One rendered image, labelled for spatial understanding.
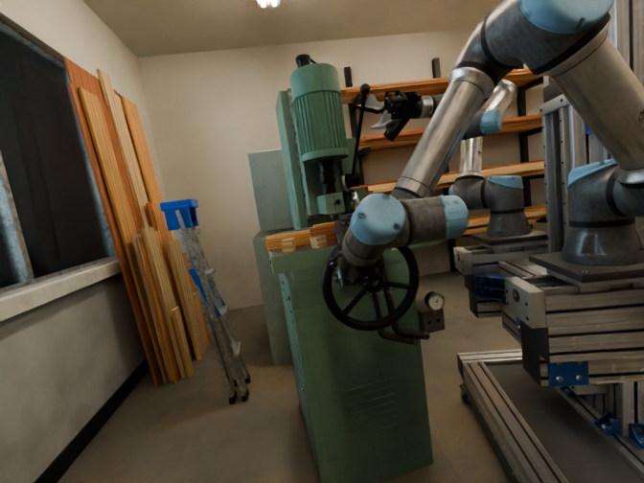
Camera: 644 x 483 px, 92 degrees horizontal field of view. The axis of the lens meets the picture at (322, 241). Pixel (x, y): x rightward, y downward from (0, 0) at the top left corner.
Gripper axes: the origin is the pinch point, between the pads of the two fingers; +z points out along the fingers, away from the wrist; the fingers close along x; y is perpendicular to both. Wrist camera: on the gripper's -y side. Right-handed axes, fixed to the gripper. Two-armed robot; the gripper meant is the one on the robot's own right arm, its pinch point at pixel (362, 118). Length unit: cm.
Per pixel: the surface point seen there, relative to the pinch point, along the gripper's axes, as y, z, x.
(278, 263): -27, 37, 34
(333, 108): 1.9, 8.9, -4.9
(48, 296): -76, 138, -7
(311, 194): -29.0, 17.8, 2.0
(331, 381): -59, 26, 64
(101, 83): -45, 129, -159
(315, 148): -7.5, 17.1, 3.0
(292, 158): -23.8, 21.9, -15.8
